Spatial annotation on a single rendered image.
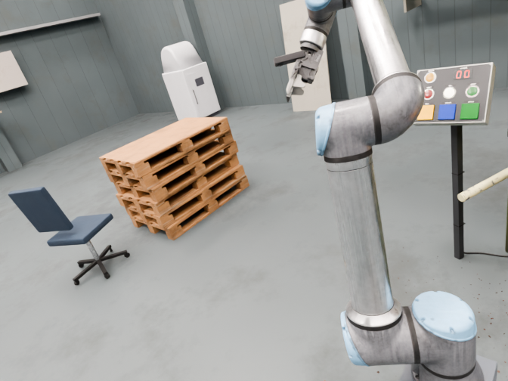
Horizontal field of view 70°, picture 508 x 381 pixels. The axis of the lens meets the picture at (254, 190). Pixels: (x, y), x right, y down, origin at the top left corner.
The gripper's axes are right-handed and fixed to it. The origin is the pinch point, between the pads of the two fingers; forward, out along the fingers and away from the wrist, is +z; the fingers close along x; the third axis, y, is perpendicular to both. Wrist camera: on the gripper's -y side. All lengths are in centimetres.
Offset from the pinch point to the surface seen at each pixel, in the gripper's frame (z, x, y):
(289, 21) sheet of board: -199, 470, -72
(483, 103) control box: -36, 46, 85
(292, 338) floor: 114, 68, 46
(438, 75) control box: -46, 59, 65
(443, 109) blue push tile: -30, 56, 72
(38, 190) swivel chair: 106, 126, -164
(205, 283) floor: 127, 128, -18
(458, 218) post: 17, 88, 115
